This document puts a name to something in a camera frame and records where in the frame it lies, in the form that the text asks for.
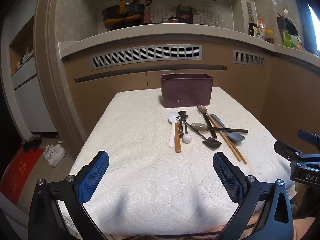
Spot white kitchen countertop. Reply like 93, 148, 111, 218
58, 23, 320, 61

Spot brown kitchen cabinet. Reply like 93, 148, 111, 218
64, 42, 320, 143

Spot cartoon wall sticker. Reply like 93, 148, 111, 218
110, 0, 234, 28

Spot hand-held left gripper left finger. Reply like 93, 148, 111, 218
28, 151, 110, 240

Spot wooden chopstick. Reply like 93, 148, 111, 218
205, 114, 242, 162
209, 116, 248, 165

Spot small black utensil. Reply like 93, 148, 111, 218
178, 115, 188, 138

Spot long grey vent grille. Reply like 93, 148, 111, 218
90, 44, 203, 71

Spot beige door frame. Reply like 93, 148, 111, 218
34, 0, 87, 152

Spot green packet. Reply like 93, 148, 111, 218
282, 31, 303, 49

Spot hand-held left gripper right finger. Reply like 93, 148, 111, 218
212, 151, 293, 240

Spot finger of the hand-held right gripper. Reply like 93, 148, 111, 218
297, 129, 320, 153
274, 141, 320, 166

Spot grey spoon thin black handle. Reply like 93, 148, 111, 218
191, 122, 249, 133

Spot white plastic spoon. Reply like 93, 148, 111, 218
169, 112, 181, 148

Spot black floor object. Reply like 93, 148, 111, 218
21, 137, 42, 152

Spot yellow-lidded jar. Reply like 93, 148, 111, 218
264, 29, 275, 44

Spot black shovel-shaped spoon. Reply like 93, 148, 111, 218
177, 111, 222, 150

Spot white ball black-handled spoon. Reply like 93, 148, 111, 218
182, 116, 191, 143

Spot blue-grey plastic spoon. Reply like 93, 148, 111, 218
209, 114, 245, 142

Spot wooden-handled spoon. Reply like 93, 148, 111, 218
175, 120, 183, 153

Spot white sneaker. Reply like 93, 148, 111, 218
47, 150, 67, 168
44, 144, 66, 160

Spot brown spoon with dark handle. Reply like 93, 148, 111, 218
197, 104, 218, 140

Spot white textured tablecloth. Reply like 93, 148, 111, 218
67, 87, 298, 238

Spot black wok orange handles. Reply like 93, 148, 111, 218
101, 0, 146, 32

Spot dark sauce bottle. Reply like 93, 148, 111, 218
248, 22, 258, 38

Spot red floor mat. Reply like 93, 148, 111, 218
0, 148, 45, 200

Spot maroon plastic utensil holder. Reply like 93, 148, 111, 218
160, 73, 214, 108

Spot short grey vent grille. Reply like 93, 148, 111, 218
233, 49, 265, 68

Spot white shelf unit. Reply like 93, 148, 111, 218
9, 15, 38, 90

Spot clear bottle orange cap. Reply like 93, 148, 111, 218
257, 17, 266, 40

